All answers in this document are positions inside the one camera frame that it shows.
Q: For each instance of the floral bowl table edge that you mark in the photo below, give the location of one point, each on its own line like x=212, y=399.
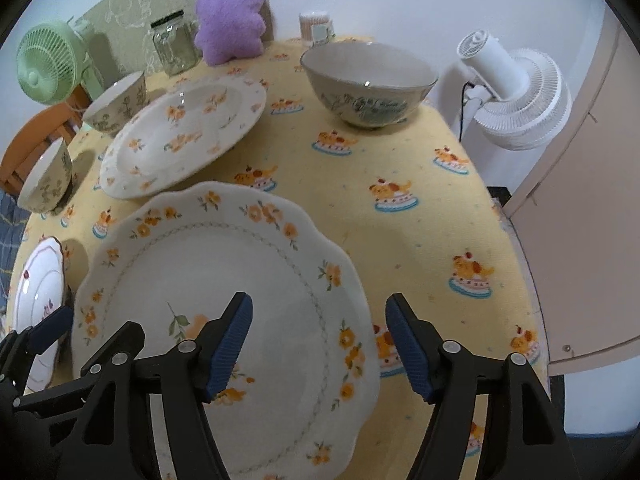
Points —
x=48, y=181

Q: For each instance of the white desk fan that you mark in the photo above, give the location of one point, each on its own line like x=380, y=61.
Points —
x=519, y=98

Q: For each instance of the green elephant pattern cloth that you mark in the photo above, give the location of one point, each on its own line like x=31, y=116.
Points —
x=123, y=38

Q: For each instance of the beige cabinet door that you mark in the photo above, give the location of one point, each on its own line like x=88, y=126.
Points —
x=578, y=216

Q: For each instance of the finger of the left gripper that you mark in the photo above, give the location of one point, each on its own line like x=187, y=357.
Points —
x=51, y=329

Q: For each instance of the yellow cartoon tablecloth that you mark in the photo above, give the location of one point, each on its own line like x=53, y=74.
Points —
x=320, y=223

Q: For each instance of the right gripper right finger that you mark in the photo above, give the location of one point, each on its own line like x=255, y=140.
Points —
x=446, y=376

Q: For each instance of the green desk fan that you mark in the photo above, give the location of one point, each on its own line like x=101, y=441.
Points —
x=55, y=58

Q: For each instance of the cotton swab container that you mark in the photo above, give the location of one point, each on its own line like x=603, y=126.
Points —
x=316, y=27

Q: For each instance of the red patterned white plate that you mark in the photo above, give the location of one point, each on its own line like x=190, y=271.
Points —
x=40, y=290

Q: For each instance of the glass jar black lid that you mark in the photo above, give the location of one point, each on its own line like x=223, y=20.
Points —
x=173, y=42

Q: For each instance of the large floral ceramic bowl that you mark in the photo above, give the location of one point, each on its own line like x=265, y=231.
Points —
x=366, y=84

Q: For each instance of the blue plaid bedding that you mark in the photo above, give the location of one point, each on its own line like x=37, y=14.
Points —
x=13, y=222

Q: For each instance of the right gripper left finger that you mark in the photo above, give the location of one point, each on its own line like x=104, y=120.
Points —
x=191, y=375

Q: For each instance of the orange wooden chair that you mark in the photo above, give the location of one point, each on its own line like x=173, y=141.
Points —
x=60, y=121

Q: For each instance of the scalloped orange flower plate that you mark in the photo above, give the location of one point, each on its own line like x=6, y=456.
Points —
x=242, y=283

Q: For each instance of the purple plush toy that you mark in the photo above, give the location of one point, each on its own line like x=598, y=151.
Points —
x=229, y=29

